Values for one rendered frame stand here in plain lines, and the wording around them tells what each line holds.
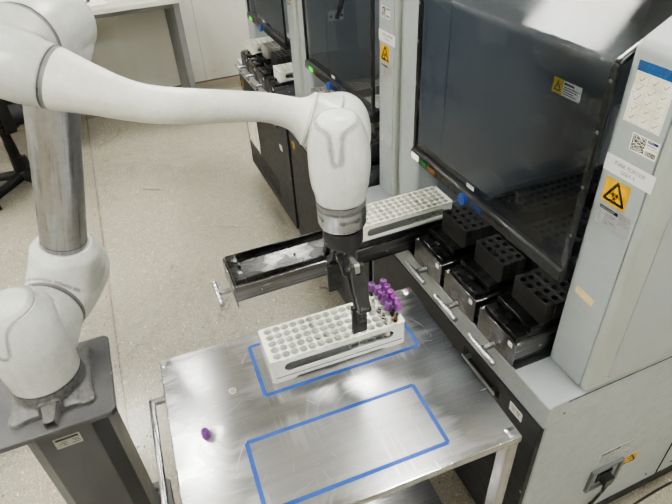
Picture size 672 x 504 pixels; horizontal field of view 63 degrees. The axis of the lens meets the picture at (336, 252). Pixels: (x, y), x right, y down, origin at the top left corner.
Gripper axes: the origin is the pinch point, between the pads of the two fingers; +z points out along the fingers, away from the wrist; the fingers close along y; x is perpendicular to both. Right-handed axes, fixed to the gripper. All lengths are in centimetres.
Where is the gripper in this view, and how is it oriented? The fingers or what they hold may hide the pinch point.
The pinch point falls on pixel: (346, 305)
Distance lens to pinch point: 113.0
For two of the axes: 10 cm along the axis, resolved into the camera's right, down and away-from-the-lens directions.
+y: 3.5, 5.5, -7.5
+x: 9.3, -2.5, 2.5
